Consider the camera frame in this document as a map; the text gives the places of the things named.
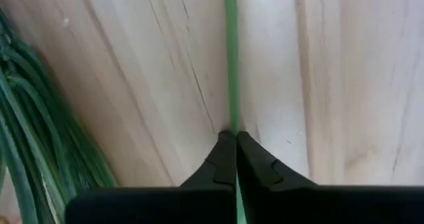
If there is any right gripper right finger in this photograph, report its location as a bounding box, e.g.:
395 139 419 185
236 130 424 224

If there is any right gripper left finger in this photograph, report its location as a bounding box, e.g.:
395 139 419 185
64 129 238 224

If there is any red tulip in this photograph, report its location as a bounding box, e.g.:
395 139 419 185
223 0 248 224

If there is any yellow daffodil bunch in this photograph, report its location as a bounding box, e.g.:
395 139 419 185
0 7 117 224

